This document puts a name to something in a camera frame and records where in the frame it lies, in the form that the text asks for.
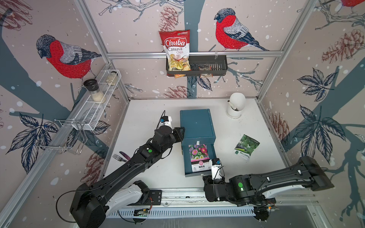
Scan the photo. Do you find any white wire shelf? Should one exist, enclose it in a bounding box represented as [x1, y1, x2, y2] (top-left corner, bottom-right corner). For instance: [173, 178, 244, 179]
[71, 69, 121, 131]

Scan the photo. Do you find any small pale jar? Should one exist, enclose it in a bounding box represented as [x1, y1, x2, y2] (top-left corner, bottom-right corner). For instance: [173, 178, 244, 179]
[106, 71, 118, 86]

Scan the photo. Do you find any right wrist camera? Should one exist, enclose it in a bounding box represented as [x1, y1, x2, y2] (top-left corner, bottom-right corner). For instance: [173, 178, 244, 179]
[209, 158, 223, 180]

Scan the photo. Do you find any teal drawer cabinet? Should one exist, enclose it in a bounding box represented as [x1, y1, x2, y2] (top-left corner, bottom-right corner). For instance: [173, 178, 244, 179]
[180, 109, 217, 177]

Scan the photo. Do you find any black lid spice jar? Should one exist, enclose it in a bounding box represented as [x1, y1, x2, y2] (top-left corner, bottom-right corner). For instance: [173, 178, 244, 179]
[83, 79, 106, 104]

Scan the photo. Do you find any white utensil holder cup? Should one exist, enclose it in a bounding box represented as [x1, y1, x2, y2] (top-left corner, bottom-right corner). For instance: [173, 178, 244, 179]
[226, 93, 246, 119]

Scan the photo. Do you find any snack packet in basket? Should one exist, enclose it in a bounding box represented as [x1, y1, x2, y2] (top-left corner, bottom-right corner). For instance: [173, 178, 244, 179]
[199, 64, 213, 78]

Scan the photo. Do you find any red cassava chips bag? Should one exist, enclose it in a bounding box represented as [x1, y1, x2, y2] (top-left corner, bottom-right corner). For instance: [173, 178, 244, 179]
[159, 30, 191, 78]

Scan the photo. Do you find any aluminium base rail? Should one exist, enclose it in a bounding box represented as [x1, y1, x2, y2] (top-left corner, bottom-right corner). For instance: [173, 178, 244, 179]
[107, 188, 319, 222]

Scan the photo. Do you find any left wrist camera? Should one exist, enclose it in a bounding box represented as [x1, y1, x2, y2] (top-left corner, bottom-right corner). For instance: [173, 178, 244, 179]
[160, 116, 173, 129]

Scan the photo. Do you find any pink handled fork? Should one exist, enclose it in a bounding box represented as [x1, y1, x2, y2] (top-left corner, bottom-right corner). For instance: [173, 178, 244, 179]
[112, 151, 131, 162]

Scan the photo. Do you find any black wall basket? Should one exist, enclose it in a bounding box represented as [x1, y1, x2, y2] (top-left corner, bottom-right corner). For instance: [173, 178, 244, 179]
[166, 55, 228, 77]

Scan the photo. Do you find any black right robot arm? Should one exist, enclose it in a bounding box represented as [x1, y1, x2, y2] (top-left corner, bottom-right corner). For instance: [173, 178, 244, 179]
[202, 156, 334, 207]

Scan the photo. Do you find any pink flower seed bag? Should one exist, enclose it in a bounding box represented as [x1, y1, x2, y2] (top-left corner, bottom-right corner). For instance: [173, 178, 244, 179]
[189, 144, 211, 173]

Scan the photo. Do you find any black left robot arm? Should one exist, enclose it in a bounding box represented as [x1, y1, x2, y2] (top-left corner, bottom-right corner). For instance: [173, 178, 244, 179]
[69, 126, 185, 228]

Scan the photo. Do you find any cream handled utensil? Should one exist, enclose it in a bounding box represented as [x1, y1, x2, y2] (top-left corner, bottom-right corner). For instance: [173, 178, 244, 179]
[227, 100, 238, 111]

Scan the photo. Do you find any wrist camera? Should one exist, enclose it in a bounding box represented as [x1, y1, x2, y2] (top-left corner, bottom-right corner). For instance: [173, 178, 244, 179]
[209, 158, 223, 180]
[160, 116, 173, 129]

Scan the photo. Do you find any wire hook rack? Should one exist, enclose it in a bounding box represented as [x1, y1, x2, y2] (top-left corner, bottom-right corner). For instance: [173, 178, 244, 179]
[33, 119, 88, 155]

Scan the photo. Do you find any green gourd seed bag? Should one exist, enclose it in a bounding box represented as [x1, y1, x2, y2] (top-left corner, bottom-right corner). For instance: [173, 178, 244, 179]
[233, 135, 260, 161]

